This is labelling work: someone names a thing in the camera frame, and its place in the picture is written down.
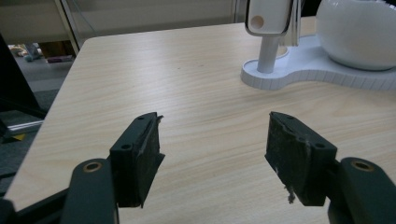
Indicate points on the black metal stand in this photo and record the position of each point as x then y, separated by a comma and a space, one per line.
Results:
15, 87

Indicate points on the light wooden desk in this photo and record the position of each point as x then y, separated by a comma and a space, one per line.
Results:
124, 15

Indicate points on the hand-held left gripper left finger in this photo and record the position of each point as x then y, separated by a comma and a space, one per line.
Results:
137, 161

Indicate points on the white bowl with silver rim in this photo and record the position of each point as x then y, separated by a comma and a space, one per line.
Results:
358, 34

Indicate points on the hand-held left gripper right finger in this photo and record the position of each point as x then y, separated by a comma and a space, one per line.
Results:
299, 158

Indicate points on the aluminium floor rail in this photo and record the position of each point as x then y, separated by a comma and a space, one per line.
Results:
25, 126

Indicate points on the grey-blue soft object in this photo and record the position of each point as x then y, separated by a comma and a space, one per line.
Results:
32, 53

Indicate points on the yellow floor tape piece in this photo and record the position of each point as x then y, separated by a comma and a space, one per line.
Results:
19, 137

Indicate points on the white tree-shaped key stand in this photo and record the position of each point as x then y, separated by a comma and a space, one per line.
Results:
306, 67

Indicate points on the purple object under desk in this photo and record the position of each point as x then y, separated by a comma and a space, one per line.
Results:
60, 58

